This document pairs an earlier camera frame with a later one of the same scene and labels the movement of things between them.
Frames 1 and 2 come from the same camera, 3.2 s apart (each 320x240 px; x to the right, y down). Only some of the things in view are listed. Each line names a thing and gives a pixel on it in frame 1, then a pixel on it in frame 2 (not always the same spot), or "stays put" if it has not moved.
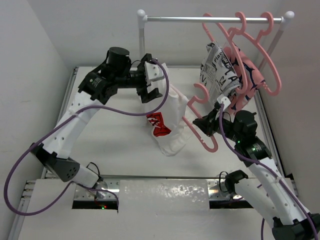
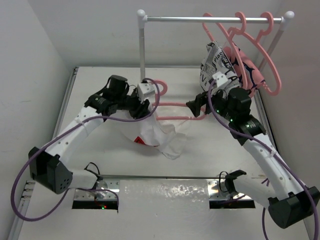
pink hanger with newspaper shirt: x=208 y=18 stays put
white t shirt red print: x=168 y=127 -> x=151 y=131
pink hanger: x=194 y=109 -> x=203 y=116
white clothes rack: x=143 y=18 stays put
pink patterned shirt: x=250 y=80 stays put
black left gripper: x=146 y=96 -> x=141 y=109
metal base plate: x=217 y=190 stays put
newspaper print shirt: x=217 y=72 stays put
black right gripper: x=208 y=122 -> x=201 y=99
